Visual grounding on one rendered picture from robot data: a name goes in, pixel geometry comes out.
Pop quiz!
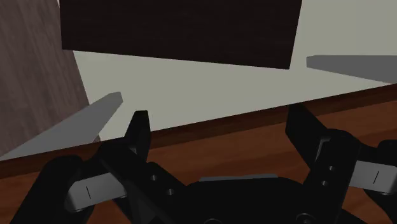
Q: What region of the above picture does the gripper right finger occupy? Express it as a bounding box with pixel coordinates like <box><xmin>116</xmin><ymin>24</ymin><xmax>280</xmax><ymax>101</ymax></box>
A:
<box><xmin>285</xmin><ymin>103</ymin><xmax>397</xmax><ymax>224</ymax></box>

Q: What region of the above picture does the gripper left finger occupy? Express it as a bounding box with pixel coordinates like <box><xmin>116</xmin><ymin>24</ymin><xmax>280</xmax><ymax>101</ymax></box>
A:
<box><xmin>9</xmin><ymin>109</ymin><xmax>188</xmax><ymax>224</ymax></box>

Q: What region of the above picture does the brown wooden table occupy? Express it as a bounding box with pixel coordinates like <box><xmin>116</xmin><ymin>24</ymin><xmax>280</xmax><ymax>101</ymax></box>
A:
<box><xmin>0</xmin><ymin>83</ymin><xmax>397</xmax><ymax>224</ymax></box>

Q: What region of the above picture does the dark robot stand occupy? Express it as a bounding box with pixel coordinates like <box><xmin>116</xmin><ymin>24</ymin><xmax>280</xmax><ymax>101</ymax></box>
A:
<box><xmin>59</xmin><ymin>0</ymin><xmax>303</xmax><ymax>70</ymax></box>

